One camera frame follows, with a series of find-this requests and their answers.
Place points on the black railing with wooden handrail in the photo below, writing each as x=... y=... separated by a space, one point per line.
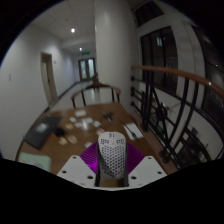
x=181 y=113

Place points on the white perforated computer mouse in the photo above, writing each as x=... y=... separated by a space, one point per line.
x=112 y=155

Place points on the small black box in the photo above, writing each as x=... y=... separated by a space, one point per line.
x=60 y=132

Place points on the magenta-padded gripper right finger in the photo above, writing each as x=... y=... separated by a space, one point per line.
x=146 y=168

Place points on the white side door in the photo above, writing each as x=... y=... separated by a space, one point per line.
x=48 y=78

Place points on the green printed mouse pad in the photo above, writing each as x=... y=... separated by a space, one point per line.
x=35 y=161

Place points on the white flat box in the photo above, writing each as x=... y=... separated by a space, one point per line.
x=80 y=113

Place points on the dark closed laptop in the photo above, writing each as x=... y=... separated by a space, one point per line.
x=41 y=131

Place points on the black pen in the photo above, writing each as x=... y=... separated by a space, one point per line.
x=129 y=130

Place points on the small white card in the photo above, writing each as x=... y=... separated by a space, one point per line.
x=88 y=120
x=88 y=144
x=100 y=131
x=78 y=124

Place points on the dark transom window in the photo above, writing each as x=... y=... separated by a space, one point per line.
x=148 y=12

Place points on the dark framed window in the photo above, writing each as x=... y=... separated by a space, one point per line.
x=160 y=60

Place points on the wooden armchair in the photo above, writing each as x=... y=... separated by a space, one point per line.
x=96 y=87

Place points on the white paper sheet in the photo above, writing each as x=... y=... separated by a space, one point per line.
x=134 y=128

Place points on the small beige card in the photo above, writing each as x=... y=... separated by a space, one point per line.
x=63 y=141
x=72 y=139

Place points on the glazed double door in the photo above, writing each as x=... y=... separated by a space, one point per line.
x=86 y=69

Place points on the green exit sign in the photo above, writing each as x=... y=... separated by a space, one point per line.
x=85 y=53

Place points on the round ceiling light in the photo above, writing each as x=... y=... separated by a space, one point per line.
x=72 y=30

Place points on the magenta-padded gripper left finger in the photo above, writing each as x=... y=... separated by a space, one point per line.
x=75 y=168

